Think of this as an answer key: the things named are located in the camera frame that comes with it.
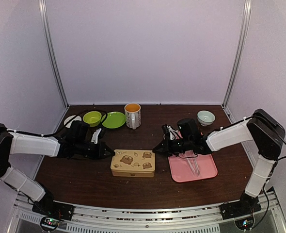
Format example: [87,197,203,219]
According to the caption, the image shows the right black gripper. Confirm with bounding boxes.
[152,137,192,157]

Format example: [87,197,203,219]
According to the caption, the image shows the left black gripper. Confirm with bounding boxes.
[75,139,115,160]

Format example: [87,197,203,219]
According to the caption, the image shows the bear print tin lid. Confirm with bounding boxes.
[111,149,156,173]

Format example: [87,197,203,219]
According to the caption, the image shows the beige tin box base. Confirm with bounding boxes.
[111,170,155,178]

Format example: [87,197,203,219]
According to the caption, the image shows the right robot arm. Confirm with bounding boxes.
[152,109,286,215]

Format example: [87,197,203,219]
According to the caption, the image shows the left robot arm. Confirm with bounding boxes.
[0,120,115,216]

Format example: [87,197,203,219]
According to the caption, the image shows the pink plastic tray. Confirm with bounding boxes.
[168,150,218,183]

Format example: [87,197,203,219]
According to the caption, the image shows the green saucer plate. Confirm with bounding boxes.
[102,111,126,129]

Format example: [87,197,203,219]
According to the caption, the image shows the green small bowl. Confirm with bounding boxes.
[83,111,102,127]

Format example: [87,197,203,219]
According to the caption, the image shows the black white dotted cup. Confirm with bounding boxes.
[64,115,82,128]

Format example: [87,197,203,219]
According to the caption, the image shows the white floral mug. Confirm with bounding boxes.
[124,103,142,130]

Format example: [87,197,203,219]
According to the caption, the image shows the pale celadon tea bowl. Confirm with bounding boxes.
[197,110,216,126]

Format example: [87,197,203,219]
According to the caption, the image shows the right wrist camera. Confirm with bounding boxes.
[161,124,181,141]

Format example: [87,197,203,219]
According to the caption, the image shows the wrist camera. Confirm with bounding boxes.
[161,124,181,141]
[91,128,104,144]

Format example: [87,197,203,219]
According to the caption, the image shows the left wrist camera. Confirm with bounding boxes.
[91,128,104,144]

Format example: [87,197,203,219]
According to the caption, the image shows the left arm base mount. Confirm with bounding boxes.
[32,202,75,233]

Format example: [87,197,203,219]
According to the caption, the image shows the aluminium front rail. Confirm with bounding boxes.
[8,190,286,233]

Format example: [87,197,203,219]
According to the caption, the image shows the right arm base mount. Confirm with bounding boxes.
[219,200,262,231]

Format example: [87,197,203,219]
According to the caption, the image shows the left aluminium frame post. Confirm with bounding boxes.
[38,0,69,108]

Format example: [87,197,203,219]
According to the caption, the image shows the aluminium frame post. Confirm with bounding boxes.
[222,0,252,109]
[38,0,69,108]

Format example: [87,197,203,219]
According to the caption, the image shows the right aluminium frame post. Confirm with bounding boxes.
[222,0,252,109]

